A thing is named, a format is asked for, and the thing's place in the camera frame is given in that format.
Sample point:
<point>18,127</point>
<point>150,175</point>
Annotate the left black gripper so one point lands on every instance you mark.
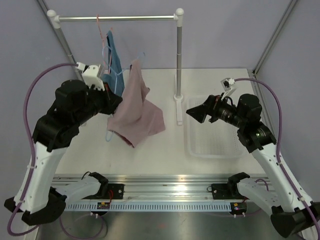
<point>112,101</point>

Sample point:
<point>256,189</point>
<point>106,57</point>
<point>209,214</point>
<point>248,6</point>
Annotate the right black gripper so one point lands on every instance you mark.
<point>200,113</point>

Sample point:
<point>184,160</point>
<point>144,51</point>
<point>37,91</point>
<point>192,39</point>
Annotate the blue plastic hanger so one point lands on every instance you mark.
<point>115,79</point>

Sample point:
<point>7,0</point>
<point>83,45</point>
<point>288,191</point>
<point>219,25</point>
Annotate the pink tank top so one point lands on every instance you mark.
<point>136,118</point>

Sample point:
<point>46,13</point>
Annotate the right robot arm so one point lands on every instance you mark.
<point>290,209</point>

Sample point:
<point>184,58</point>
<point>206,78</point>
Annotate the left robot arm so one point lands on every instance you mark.
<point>75,103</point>

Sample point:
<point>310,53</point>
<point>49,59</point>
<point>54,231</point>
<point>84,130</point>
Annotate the blue tank top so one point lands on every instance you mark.
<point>110,42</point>

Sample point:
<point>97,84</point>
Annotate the pink plastic hanger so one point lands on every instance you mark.
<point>103,41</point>

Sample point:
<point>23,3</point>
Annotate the white plastic basket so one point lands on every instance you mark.
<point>216,140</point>

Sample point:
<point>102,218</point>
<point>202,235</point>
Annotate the metal clothes rack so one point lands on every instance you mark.
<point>56,21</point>

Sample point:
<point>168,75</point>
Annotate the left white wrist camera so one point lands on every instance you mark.
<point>91,76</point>

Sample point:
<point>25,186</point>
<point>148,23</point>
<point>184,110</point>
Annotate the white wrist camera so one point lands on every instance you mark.
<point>229,87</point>
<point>91,76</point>

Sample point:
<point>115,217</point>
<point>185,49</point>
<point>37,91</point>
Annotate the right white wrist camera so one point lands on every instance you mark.
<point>229,87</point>

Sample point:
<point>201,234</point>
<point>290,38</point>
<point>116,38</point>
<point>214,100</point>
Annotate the aluminium frame post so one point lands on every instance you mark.
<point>275,35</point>

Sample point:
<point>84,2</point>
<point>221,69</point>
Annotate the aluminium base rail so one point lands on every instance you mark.
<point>167,187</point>

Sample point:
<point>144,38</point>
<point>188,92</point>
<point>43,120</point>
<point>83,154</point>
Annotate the white slotted cable duct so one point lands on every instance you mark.
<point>95,206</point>

